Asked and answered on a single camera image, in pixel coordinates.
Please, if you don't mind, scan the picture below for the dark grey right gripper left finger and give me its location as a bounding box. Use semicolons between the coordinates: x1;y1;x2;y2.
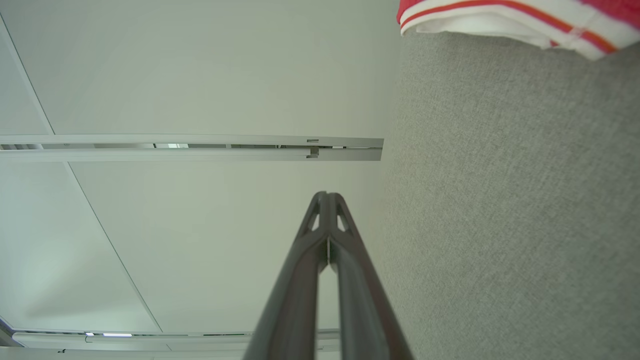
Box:
243;191;329;360

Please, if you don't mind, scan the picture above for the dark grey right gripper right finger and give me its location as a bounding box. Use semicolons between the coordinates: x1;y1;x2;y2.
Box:
327;191;415;360

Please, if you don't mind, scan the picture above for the red and white basketball jersey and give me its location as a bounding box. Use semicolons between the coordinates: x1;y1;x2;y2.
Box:
396;0;640;61

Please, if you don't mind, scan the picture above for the grey fabric sofa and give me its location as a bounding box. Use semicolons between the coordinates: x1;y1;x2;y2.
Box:
378;25;640;360

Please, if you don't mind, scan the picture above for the grey metal wall post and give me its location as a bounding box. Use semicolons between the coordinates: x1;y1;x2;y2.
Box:
0;133;385;162
10;327;343;353

